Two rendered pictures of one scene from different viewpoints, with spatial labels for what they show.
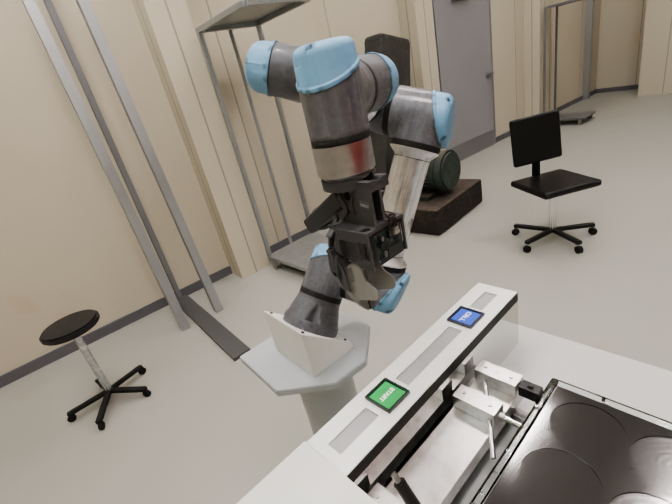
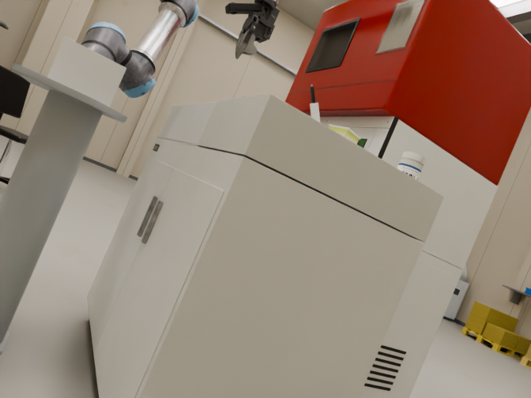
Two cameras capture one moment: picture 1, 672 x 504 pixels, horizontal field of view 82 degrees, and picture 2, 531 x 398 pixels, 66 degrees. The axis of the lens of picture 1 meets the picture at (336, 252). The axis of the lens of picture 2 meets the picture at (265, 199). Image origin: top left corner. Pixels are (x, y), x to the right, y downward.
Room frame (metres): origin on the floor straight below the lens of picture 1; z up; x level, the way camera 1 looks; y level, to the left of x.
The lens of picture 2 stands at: (0.01, 1.25, 0.74)
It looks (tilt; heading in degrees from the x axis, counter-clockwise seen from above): 1 degrees up; 280
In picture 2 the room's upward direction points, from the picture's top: 23 degrees clockwise
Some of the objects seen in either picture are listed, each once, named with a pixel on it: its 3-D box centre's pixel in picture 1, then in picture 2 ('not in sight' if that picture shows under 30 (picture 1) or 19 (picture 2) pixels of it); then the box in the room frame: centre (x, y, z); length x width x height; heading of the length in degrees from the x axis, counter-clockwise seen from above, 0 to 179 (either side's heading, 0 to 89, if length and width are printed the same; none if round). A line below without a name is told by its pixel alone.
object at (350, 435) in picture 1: (432, 381); (194, 128); (0.58, -0.13, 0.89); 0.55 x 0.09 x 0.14; 128
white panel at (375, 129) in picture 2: not in sight; (314, 157); (0.19, -0.59, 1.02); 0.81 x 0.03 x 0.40; 128
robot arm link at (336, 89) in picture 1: (332, 93); not in sight; (0.49, -0.04, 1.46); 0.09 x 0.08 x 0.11; 148
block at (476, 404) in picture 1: (477, 404); not in sight; (0.50, -0.18, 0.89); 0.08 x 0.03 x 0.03; 38
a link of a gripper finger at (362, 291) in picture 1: (365, 290); (248, 47); (0.48, -0.03, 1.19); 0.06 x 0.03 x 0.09; 38
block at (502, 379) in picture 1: (498, 377); not in sight; (0.55, -0.25, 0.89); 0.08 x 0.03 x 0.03; 38
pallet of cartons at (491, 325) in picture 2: not in sight; (499, 330); (-3.51, -6.89, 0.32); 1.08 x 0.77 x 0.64; 34
